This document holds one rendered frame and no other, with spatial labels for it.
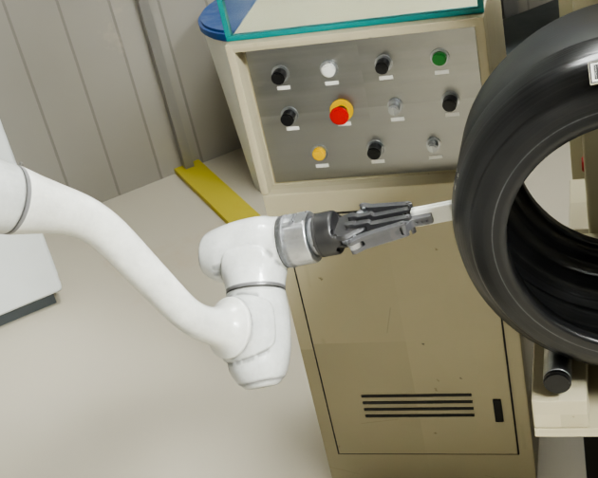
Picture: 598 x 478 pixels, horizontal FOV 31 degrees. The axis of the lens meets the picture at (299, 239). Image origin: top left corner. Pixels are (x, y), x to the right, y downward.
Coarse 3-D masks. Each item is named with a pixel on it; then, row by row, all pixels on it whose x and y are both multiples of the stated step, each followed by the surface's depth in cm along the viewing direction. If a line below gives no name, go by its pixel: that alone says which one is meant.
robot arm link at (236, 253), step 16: (240, 224) 181; (256, 224) 180; (272, 224) 179; (208, 240) 182; (224, 240) 180; (240, 240) 179; (256, 240) 178; (272, 240) 178; (208, 256) 182; (224, 256) 180; (240, 256) 178; (256, 256) 178; (272, 256) 178; (208, 272) 183; (224, 272) 180; (240, 272) 178; (256, 272) 177; (272, 272) 178
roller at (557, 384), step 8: (544, 352) 178; (552, 352) 175; (544, 360) 176; (552, 360) 173; (560, 360) 173; (568, 360) 174; (544, 368) 174; (552, 368) 172; (560, 368) 171; (568, 368) 172; (544, 376) 172; (552, 376) 171; (560, 376) 171; (568, 376) 171; (544, 384) 173; (552, 384) 172; (560, 384) 172; (568, 384) 171; (552, 392) 173; (560, 392) 172
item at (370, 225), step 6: (396, 216) 173; (402, 216) 173; (408, 216) 172; (348, 222) 176; (354, 222) 175; (360, 222) 175; (366, 222) 174; (372, 222) 174; (378, 222) 174; (384, 222) 173; (390, 222) 173; (396, 222) 173; (348, 228) 175; (366, 228) 174; (372, 228) 174; (414, 228) 173
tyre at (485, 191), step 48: (528, 48) 161; (576, 48) 149; (480, 96) 167; (528, 96) 149; (576, 96) 145; (480, 144) 155; (528, 144) 150; (480, 192) 156; (528, 192) 186; (480, 240) 160; (528, 240) 188; (576, 240) 187; (480, 288) 168; (528, 288) 165; (576, 288) 187; (528, 336) 170; (576, 336) 165
